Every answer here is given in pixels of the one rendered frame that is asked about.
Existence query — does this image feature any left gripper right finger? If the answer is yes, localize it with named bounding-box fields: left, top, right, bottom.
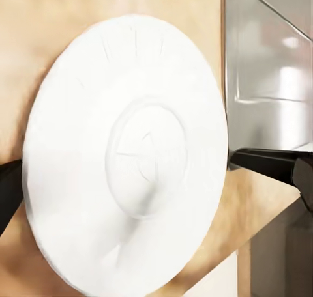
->
left=292, top=157, right=313, bottom=209

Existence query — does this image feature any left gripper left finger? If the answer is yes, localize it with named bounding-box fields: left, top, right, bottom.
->
left=0, top=159, right=24, bottom=237

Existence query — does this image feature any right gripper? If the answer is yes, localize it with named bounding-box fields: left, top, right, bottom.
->
left=230, top=147, right=313, bottom=212

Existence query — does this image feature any saucer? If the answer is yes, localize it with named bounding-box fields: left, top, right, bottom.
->
left=22, top=14, right=228, bottom=297

